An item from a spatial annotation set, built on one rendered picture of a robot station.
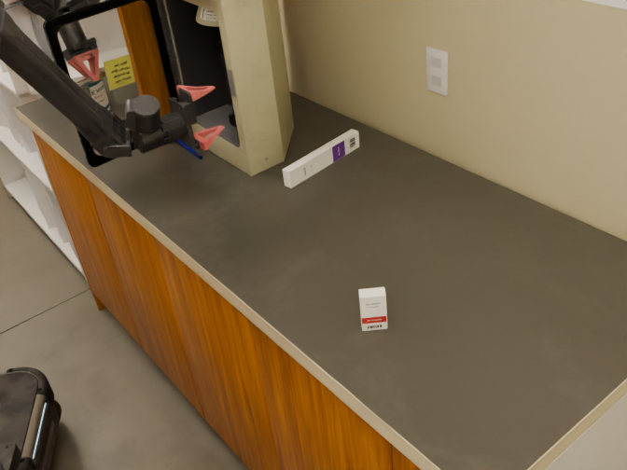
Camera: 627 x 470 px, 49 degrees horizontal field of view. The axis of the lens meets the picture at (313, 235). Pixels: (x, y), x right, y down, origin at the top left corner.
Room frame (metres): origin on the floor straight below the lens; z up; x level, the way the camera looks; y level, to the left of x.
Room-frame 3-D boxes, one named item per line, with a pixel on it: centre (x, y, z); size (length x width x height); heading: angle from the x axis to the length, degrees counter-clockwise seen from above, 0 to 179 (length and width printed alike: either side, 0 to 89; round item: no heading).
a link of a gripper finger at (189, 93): (1.43, 0.22, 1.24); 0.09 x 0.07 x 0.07; 124
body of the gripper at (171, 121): (1.39, 0.28, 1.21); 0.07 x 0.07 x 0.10; 34
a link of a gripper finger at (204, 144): (1.43, 0.22, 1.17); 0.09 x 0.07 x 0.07; 124
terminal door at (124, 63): (1.75, 0.45, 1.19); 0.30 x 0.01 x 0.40; 130
